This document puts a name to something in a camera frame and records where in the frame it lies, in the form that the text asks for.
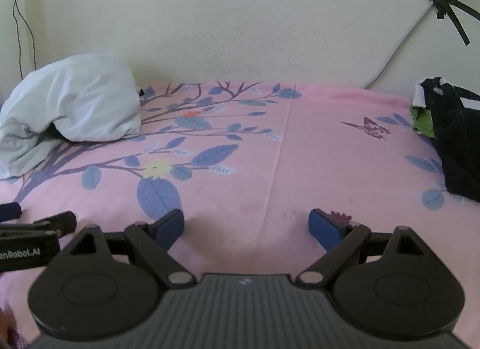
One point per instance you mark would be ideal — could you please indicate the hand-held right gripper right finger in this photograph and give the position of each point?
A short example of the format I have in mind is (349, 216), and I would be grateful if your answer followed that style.
(321, 227)

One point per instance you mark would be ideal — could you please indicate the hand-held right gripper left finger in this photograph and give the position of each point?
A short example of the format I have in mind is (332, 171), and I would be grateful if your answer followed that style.
(171, 228)

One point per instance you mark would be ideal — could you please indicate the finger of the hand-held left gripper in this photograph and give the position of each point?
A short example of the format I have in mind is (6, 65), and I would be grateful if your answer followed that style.
(62, 221)
(9, 212)

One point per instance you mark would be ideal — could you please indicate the pink floral blanket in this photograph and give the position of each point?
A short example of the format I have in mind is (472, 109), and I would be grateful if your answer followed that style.
(300, 165)

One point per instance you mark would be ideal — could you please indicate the white bedding bundle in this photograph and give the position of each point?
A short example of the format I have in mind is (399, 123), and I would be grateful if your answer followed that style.
(82, 97)

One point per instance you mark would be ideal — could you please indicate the green cloth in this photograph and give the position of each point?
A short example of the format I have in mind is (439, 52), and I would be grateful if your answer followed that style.
(422, 122)

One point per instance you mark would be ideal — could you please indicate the black white-striped garment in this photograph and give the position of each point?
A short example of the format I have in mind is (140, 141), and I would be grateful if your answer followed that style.
(457, 139)

